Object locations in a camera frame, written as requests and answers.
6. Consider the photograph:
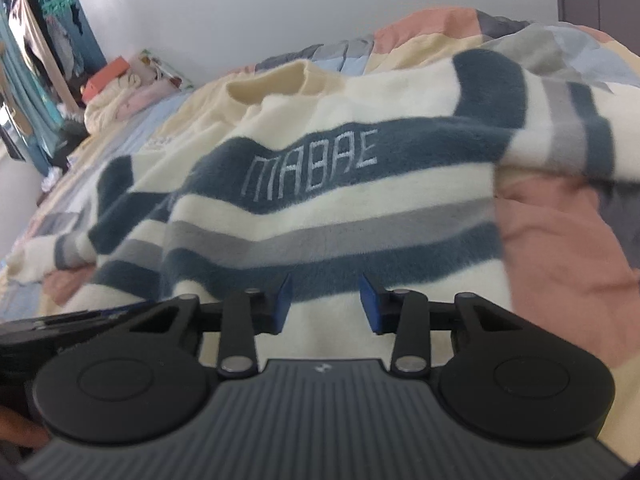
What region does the cream navy striped fuzzy sweater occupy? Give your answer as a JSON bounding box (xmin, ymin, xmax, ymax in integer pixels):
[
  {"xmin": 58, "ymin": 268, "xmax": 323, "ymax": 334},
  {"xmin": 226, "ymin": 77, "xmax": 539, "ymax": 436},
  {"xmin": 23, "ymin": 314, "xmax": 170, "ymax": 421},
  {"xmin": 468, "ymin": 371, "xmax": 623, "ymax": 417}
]
[{"xmin": 8, "ymin": 49, "xmax": 639, "ymax": 356}]

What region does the pile of folded clothes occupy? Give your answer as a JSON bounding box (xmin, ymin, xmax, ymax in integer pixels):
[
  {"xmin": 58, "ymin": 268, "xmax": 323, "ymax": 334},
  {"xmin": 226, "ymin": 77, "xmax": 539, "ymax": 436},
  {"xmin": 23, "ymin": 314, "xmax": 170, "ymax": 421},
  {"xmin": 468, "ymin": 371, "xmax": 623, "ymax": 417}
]
[{"xmin": 81, "ymin": 49, "xmax": 194, "ymax": 136}]

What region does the clothes rack with hanging garments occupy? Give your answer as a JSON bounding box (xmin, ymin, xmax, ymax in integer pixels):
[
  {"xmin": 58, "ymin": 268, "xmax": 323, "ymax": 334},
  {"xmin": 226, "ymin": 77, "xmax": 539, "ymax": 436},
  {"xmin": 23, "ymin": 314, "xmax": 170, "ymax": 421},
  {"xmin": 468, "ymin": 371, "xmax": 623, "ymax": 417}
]
[{"xmin": 1, "ymin": 0, "xmax": 106, "ymax": 174}]

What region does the person's left hand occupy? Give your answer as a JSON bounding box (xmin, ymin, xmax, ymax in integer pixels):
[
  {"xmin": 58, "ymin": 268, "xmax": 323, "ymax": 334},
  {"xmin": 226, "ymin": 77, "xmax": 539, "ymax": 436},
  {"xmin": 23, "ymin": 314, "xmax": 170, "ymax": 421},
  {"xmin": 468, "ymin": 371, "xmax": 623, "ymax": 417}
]
[{"xmin": 0, "ymin": 406, "xmax": 50, "ymax": 448}]

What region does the pastel patchwork quilt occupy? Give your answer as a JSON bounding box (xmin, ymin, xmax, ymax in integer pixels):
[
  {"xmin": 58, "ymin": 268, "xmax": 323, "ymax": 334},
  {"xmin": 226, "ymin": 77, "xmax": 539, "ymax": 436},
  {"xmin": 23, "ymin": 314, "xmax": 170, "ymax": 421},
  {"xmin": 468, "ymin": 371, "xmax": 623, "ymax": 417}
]
[{"xmin": 1, "ymin": 8, "xmax": 639, "ymax": 462}]

